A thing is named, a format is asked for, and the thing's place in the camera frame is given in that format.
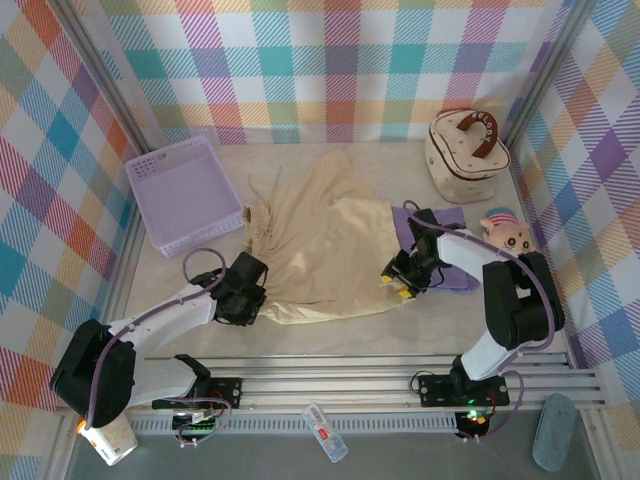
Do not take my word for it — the purple t-shirt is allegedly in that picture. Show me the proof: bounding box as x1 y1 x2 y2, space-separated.
390 204 481 297

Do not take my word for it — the beige drawstring garment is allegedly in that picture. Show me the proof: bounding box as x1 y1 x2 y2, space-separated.
242 148 436 326

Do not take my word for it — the plush doll with striped hat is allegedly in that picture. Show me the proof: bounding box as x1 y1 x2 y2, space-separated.
479 207 540 256

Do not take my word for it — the lilac plastic mesh basket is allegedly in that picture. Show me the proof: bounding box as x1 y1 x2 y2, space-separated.
124 134 246 259

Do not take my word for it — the small controller circuit board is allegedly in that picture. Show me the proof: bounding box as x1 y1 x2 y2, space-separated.
172 408 222 435
455 408 492 435

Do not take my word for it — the white and orange paper cup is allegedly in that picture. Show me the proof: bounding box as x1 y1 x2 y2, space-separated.
75 414 139 467

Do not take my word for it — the blue-grey oval case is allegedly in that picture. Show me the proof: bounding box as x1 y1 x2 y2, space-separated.
531 392 578 472

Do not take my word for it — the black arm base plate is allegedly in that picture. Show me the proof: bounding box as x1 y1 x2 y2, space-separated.
151 374 244 410
417 373 511 407

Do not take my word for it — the cream bag with brown handle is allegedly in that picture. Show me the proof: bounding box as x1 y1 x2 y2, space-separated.
424 108 512 205

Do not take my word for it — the aluminium rail frame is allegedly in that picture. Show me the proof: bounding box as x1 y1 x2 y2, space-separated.
54 352 606 416

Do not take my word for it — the white slotted cable duct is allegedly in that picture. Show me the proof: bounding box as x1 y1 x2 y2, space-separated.
127 418 459 435

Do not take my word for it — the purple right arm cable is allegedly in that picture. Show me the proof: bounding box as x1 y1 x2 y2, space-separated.
402 199 556 444

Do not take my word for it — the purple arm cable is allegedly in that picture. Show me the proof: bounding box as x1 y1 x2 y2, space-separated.
402 199 556 444
83 248 234 449

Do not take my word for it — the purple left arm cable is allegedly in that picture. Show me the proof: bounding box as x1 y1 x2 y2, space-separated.
83 248 234 449

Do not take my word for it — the aluminium frame post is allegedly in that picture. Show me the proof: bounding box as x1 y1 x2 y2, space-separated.
503 0 600 151
49 0 156 159

